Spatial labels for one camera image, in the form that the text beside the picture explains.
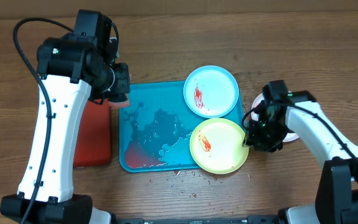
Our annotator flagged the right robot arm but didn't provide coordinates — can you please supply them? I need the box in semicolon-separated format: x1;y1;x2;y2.
243;90;358;223

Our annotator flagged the yellow-green plate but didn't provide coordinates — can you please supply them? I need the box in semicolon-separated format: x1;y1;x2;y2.
190;118;249;174

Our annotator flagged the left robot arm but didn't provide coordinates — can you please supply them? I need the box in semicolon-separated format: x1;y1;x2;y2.
0;37;130;223

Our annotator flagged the green and pink sponge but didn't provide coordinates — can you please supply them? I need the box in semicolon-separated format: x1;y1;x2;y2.
108;93;130;109

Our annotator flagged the light blue plate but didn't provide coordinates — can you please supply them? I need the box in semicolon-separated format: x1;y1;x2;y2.
183;65;239;118

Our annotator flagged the teal plastic tray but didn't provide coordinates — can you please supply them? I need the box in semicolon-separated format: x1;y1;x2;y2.
118;80;250;174

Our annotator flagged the white plate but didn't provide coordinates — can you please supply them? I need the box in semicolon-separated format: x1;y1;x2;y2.
251;93;299;143

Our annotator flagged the dark red water tray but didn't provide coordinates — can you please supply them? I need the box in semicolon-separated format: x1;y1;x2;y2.
73;101;111;168

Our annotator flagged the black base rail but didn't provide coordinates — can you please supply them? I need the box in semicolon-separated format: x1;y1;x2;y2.
112;215;285;224

